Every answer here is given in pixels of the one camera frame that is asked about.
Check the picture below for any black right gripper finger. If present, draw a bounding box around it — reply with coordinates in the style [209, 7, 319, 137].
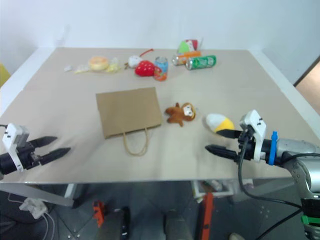
[215, 128, 242, 139]
[204, 144, 239, 161]

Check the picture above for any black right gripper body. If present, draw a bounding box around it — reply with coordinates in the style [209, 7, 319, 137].
[234, 129, 259, 164]

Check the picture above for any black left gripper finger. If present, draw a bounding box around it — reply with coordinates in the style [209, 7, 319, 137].
[31, 135, 58, 149]
[39, 147, 72, 166]

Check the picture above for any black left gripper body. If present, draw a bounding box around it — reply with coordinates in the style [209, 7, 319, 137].
[16, 139, 43, 171]

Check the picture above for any brown paper bag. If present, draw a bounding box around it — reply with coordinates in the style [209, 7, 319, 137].
[95, 86, 163, 157]

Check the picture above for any green and red snack packet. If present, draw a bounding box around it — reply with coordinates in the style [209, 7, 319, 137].
[176, 37, 204, 54]

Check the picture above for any white and yellow plush toy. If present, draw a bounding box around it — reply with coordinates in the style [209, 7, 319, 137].
[205, 112, 236, 134]

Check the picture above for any white box under table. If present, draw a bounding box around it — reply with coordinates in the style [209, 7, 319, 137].
[191, 179, 236, 204]

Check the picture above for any white power strip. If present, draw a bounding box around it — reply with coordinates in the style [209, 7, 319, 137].
[19, 197, 46, 220]

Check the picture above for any brown monkey plush toy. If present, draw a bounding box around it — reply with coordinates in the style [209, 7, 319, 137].
[164, 101, 198, 128]

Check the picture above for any orange clamp under table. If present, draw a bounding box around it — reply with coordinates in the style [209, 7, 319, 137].
[92, 199, 106, 228]

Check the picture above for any green drink can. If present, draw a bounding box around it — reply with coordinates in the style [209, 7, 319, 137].
[184, 54, 218, 71]

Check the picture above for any yellow snack packet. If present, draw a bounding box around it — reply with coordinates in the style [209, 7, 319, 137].
[74, 64, 90, 75]
[104, 57, 120, 74]

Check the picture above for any blue and orange drink can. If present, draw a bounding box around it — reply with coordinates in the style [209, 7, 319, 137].
[153, 56, 169, 82]

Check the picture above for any red strawberry plush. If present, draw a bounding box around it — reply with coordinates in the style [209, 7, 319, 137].
[134, 59, 156, 78]

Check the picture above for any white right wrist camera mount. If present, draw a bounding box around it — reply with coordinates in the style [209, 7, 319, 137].
[239, 109, 267, 164]

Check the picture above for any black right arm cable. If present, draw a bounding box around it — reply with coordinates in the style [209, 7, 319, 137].
[237, 136, 305, 210]

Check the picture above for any white table frame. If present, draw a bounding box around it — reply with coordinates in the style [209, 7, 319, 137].
[0, 177, 296, 208]

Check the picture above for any orange stand post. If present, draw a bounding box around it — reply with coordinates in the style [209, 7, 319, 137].
[199, 192, 215, 240]

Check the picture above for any yellow object at wall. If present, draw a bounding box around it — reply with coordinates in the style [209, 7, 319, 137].
[0, 62, 12, 89]

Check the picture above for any white toy with red strap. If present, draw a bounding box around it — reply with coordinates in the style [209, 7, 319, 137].
[124, 48, 154, 70]

